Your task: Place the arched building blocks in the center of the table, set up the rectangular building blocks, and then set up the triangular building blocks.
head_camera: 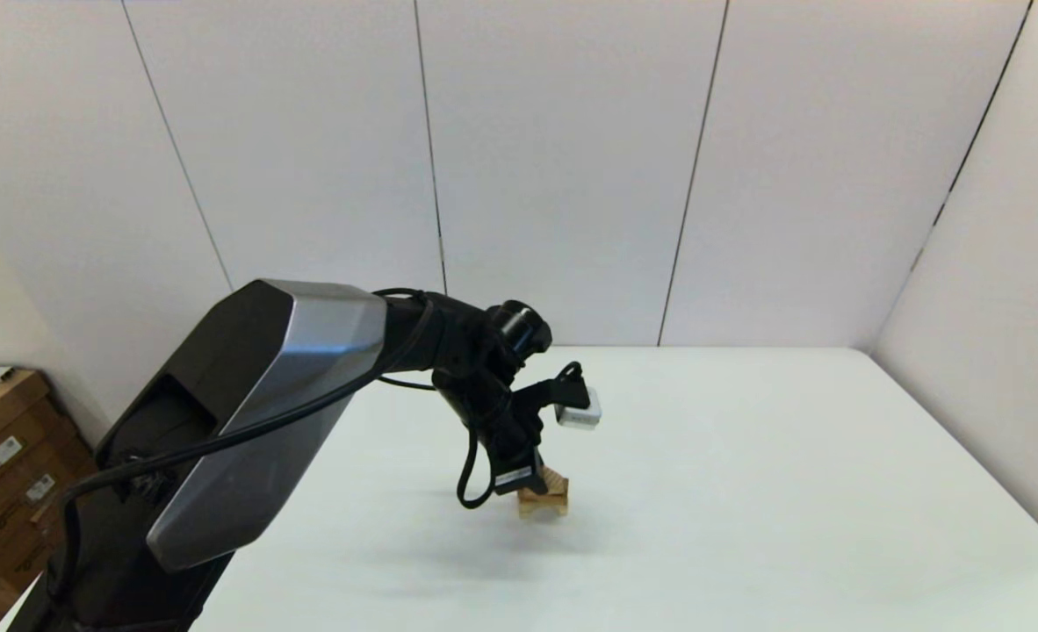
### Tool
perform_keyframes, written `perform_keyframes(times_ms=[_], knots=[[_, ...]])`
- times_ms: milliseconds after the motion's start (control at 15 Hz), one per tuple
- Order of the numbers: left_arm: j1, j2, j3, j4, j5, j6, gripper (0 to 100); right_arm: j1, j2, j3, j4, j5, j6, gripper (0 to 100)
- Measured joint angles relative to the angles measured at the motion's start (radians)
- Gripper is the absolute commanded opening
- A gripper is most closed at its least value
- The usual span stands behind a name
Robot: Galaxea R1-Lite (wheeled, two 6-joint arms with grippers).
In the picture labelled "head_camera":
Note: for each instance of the arched wooden building block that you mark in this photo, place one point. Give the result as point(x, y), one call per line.
point(538, 511)

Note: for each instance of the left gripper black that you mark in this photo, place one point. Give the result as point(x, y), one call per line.
point(506, 430)

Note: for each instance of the triangular wooden building block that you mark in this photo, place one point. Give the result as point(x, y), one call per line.
point(554, 479)

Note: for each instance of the rectangular wooden building block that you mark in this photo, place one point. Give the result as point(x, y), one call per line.
point(550, 499)

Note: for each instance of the brown cardboard box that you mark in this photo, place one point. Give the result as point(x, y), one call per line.
point(36, 527)
point(5, 452)

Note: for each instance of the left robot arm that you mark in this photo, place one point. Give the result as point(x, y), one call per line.
point(291, 412)

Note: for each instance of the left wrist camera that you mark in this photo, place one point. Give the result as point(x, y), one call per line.
point(576, 408)

